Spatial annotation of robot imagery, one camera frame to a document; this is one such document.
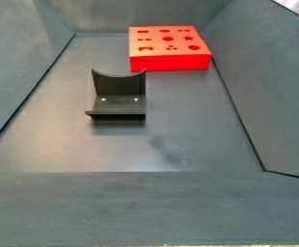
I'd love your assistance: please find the red shape sorting board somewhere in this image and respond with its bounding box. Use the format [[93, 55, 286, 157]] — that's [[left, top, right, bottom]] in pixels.
[[130, 25, 211, 72]]

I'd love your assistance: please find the black curved holder block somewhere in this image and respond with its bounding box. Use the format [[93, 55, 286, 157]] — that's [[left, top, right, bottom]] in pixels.
[[85, 70, 147, 118]]

